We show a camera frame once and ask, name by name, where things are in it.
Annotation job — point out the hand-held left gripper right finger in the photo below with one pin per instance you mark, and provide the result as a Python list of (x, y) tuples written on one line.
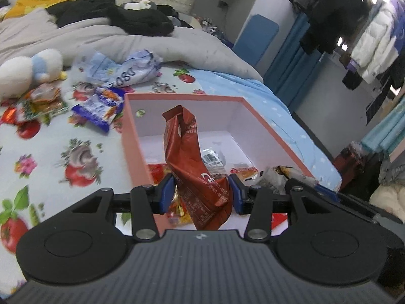
[(235, 196)]

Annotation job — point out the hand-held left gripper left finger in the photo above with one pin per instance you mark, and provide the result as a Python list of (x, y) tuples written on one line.
[(166, 193)]

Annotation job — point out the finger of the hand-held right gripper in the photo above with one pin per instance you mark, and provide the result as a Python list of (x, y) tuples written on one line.
[(354, 204)]

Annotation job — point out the pile of snack packets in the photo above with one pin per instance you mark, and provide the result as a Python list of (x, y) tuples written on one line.
[(245, 171)]

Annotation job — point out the maroon snack packet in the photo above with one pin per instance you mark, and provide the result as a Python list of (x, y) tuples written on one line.
[(186, 152)]

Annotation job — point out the deep pink cardboard box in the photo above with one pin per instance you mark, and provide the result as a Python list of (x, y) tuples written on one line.
[(215, 117)]

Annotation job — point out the blue snack packet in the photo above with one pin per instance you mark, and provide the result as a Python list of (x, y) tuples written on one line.
[(98, 104)]

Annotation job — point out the orange clear snack packet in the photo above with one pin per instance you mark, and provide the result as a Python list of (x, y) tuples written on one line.
[(44, 94)]

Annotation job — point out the green bordered snack packet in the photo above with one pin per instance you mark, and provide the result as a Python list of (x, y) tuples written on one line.
[(31, 110)]

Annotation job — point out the cream padded cloth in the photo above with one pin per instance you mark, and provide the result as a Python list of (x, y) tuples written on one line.
[(390, 193)]

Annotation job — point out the dark red bag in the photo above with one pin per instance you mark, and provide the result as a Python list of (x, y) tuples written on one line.
[(349, 164)]

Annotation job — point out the teal cloth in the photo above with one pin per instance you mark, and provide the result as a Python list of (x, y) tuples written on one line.
[(384, 129)]

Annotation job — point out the floral tomato print tablecloth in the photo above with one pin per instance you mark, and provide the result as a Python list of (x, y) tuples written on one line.
[(47, 152)]

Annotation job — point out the white and blue plastic bag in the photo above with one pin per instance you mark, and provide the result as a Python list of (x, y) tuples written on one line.
[(126, 69)]

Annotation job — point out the blue curtain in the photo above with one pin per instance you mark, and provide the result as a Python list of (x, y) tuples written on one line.
[(291, 69)]

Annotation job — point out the white hanging jacket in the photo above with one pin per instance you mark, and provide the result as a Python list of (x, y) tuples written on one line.
[(376, 44)]

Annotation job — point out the blue chair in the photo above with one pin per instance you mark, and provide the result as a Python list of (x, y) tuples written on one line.
[(259, 34)]

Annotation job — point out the grey duvet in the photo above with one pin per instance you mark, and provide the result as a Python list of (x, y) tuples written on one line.
[(95, 38)]

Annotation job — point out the group of small bottles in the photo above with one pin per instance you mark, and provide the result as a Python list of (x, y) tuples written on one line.
[(207, 25)]

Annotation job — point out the red foil snack packet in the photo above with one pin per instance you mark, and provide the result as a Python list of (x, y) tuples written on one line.
[(8, 115)]

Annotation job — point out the black clothing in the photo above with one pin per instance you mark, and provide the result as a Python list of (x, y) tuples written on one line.
[(133, 19)]

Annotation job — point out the white and blue plush toy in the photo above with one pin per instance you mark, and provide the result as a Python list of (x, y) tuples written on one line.
[(19, 72)]

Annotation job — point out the black and white plush toy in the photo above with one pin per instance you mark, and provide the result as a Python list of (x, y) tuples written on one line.
[(137, 5)]

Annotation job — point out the black hanging coat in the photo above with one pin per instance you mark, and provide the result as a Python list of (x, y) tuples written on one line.
[(335, 12)]

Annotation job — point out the yellow pillow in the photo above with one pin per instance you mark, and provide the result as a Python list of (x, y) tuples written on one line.
[(31, 6)]

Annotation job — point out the dark wall socket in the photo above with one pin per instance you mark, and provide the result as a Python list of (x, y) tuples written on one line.
[(223, 4)]

